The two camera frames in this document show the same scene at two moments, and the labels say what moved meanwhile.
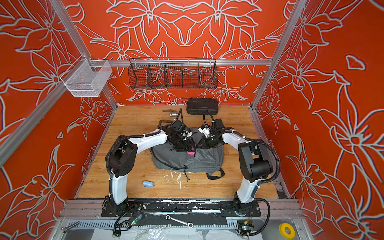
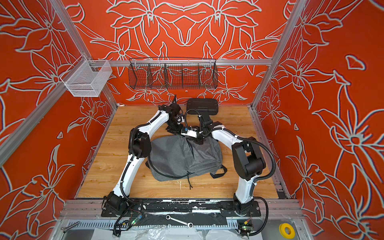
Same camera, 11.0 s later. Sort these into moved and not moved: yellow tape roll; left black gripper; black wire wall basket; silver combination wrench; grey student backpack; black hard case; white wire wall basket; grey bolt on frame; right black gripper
Moved: left black gripper; right black gripper; grey student backpack
Not moved: yellow tape roll; white wire wall basket; silver combination wrench; grey bolt on frame; black hard case; black wire wall basket
